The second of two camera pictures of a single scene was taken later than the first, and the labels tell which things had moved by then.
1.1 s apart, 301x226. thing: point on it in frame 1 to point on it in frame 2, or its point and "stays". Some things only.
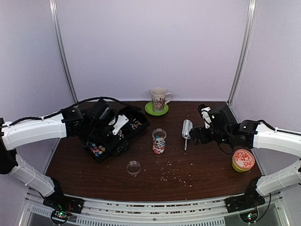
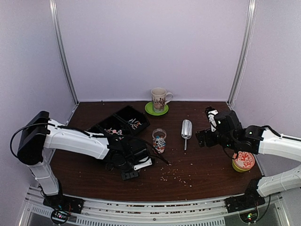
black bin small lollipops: x=137 y=120 stays
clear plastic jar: x=159 y=142 stays
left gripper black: x=120 y=149 to x=126 y=176
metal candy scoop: x=187 y=125 stays
